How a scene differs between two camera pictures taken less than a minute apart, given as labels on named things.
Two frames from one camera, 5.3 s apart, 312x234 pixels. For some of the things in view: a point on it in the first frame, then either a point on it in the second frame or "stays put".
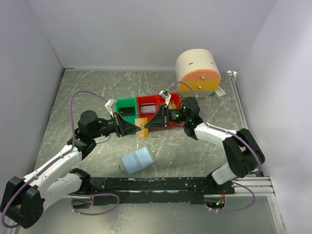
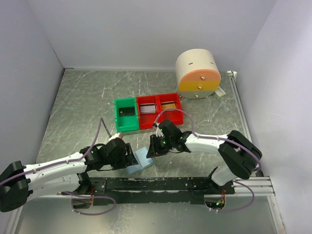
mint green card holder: [137, 160] stays put
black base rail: [150, 191] stays put
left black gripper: [127, 127] → [127, 159]
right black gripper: [158, 121] → [154, 150]
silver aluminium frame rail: [261, 185] stays put
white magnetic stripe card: [147, 108] stays put
